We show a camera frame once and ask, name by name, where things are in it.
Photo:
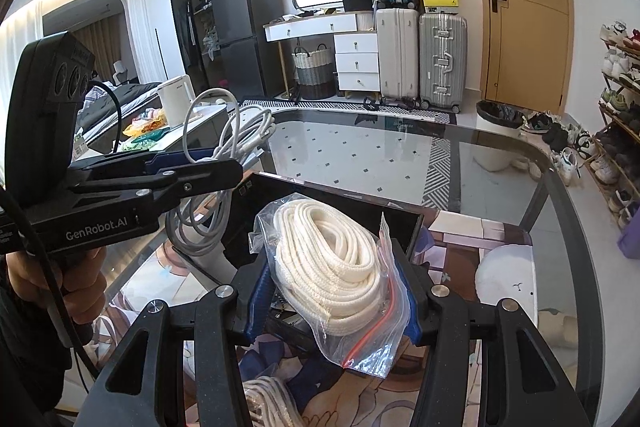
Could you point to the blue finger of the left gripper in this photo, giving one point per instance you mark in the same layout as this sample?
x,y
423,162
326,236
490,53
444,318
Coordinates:
x,y
170,186
166,160

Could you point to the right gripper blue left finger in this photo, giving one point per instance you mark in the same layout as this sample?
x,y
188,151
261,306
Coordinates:
x,y
259,296

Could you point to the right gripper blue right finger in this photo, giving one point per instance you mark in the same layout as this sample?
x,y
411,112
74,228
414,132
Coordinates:
x,y
414,277

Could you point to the person left hand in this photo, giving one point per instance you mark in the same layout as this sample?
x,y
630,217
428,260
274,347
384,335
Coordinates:
x,y
84,284

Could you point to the grey side cabinet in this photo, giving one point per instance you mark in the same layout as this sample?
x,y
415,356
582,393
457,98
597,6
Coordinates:
x,y
147,130

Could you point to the black cardboard box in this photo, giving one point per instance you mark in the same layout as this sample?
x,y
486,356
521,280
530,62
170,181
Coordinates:
x,y
329,254

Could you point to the white electric kettle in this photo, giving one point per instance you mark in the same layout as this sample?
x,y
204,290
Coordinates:
x,y
176,96

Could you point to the anime print table mat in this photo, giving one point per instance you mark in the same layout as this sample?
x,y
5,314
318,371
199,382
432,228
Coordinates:
x,y
141,385

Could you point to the woven laundry basket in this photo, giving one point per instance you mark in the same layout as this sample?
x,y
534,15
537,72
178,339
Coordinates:
x,y
315,72

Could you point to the black refrigerator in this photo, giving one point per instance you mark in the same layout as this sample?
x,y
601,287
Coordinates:
x,y
252,65

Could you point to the white drawer desk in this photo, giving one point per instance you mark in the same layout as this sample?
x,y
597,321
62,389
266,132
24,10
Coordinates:
x,y
351,37

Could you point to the white trash bin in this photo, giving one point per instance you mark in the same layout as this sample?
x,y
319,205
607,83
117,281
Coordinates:
x,y
500,119

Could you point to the purple bag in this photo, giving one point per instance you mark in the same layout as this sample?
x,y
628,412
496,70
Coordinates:
x,y
629,241

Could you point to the white suitcase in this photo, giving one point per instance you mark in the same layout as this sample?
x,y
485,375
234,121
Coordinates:
x,y
398,52

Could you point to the shoe rack with shoes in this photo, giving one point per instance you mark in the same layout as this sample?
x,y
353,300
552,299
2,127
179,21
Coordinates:
x,y
616,167

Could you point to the silver suitcase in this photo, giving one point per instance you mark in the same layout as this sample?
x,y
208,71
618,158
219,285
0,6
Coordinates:
x,y
443,55

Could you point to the wooden door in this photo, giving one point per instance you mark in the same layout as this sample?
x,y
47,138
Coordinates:
x,y
527,52

